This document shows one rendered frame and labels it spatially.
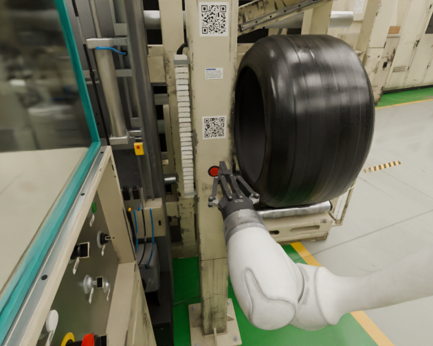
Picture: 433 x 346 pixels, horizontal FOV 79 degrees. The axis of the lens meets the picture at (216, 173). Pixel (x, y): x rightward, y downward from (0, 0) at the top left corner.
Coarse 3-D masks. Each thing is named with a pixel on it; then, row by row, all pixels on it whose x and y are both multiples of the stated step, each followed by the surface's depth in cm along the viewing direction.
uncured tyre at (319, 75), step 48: (288, 48) 70; (336, 48) 71; (240, 96) 106; (288, 96) 66; (336, 96) 66; (240, 144) 112; (288, 144) 67; (336, 144) 68; (288, 192) 76; (336, 192) 80
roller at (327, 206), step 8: (256, 208) 94; (264, 208) 94; (272, 208) 94; (280, 208) 95; (288, 208) 95; (296, 208) 95; (304, 208) 96; (312, 208) 96; (320, 208) 96; (328, 208) 97; (264, 216) 94; (272, 216) 94; (280, 216) 95
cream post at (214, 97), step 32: (192, 0) 64; (224, 0) 65; (192, 32) 67; (192, 64) 71; (224, 64) 72; (192, 96) 76; (224, 96) 77; (192, 128) 85; (224, 160) 88; (224, 256) 112; (224, 288) 124; (224, 320) 138
